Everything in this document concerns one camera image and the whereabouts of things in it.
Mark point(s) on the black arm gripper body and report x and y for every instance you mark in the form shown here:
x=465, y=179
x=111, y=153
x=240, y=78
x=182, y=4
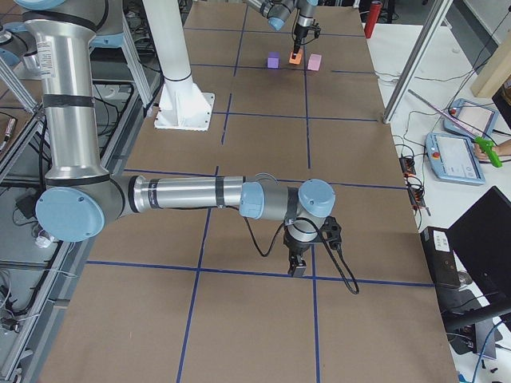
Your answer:
x=295, y=246

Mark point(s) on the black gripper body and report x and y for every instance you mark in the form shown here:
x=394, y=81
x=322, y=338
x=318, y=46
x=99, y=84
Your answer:
x=300, y=31

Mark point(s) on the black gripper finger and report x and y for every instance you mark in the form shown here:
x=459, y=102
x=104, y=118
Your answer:
x=297, y=47
x=297, y=267

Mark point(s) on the orange foam cube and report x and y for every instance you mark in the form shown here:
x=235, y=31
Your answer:
x=296, y=58

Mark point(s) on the person's right hand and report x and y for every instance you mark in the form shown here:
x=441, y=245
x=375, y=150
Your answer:
x=488, y=151

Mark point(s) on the pink foam cube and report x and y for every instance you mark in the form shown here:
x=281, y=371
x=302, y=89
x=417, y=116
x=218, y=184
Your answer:
x=314, y=62

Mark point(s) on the purple foam cube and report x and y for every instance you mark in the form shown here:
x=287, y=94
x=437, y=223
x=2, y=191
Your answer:
x=273, y=59

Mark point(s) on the red cylinder tube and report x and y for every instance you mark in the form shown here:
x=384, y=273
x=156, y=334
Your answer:
x=372, y=18

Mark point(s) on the black orange power strip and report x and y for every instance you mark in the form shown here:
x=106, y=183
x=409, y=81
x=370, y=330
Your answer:
x=414, y=186

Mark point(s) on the black computer box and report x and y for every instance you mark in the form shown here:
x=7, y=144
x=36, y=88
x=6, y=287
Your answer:
x=440, y=258

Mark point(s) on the lower teach pendant tablet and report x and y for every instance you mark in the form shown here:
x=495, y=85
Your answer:
x=452, y=159

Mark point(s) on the teach pendant tablet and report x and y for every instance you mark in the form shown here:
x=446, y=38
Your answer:
x=479, y=120
x=452, y=159

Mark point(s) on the upper teach pendant tablet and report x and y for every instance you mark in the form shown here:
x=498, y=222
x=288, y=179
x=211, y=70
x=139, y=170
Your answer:
x=479, y=120

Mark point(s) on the black monitor on desk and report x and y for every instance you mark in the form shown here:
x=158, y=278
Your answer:
x=481, y=240

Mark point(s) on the wooden beam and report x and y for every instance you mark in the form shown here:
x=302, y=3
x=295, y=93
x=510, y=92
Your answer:
x=495, y=73

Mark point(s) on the person in black shirt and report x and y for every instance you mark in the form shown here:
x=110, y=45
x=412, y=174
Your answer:
x=502, y=149

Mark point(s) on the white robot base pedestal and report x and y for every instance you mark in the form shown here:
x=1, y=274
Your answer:
x=182, y=105

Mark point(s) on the aluminium frame post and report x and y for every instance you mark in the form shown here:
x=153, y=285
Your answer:
x=433, y=22

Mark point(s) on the grabber stick green handle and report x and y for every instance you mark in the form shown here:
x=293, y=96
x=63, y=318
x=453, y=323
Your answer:
x=494, y=160

